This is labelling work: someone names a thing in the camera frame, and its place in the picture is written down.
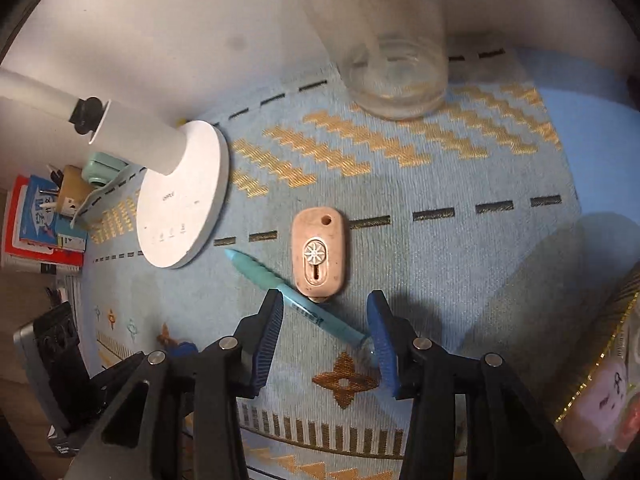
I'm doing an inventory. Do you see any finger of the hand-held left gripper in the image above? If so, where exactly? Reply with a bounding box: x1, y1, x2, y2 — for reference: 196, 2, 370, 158
90, 341, 199, 396

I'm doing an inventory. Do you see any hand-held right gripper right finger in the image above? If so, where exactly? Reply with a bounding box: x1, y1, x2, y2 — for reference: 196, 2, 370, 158
366, 289, 584, 480

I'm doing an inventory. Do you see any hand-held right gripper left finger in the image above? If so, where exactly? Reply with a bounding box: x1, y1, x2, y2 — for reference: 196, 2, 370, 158
62, 288, 286, 480

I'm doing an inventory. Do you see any teal pen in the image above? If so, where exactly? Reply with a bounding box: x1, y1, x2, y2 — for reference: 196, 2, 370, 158
225, 248, 373, 356

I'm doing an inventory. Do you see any ribbed glass plate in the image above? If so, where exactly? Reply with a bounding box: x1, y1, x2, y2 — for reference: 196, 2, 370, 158
542, 260, 640, 461

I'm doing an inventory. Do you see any stack of books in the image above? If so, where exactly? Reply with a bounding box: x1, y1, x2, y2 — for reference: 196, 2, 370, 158
2, 175, 83, 268

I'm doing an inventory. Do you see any white desk lamp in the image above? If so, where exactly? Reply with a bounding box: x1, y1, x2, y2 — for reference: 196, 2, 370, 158
0, 69, 231, 270

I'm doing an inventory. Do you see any beige pen holder cup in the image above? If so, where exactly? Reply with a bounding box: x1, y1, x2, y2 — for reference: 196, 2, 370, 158
52, 165, 93, 218

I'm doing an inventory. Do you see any blue patterned mat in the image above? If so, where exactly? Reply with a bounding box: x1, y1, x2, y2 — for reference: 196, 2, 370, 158
70, 45, 583, 480

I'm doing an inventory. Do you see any clear water bottle blue lid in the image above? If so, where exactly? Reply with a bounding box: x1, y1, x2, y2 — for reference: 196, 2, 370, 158
257, 0, 448, 121

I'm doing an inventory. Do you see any pink oval keychain gadget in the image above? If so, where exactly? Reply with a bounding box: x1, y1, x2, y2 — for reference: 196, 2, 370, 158
291, 207, 348, 303

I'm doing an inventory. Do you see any mint green instant camera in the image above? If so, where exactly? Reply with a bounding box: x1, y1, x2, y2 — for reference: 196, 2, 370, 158
80, 151, 131, 188

